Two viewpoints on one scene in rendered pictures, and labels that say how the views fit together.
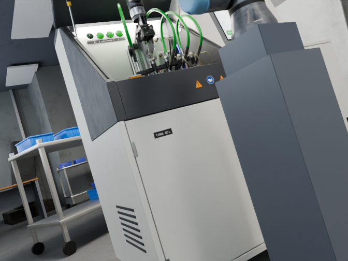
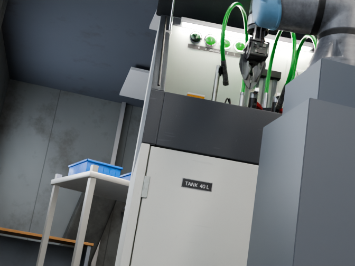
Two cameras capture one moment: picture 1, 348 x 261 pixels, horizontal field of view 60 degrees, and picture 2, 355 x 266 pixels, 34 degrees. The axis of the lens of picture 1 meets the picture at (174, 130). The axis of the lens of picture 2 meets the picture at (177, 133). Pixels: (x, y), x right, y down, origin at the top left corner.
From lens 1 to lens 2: 0.57 m
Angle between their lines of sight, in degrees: 25
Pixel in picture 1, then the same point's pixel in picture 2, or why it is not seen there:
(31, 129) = (125, 171)
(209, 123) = not seen: hidden behind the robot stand
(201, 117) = not seen: hidden behind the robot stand
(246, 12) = (328, 43)
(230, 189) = not seen: outside the picture
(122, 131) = (141, 156)
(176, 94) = (244, 142)
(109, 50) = (213, 64)
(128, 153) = (135, 188)
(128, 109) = (164, 132)
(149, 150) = (166, 199)
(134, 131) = (158, 164)
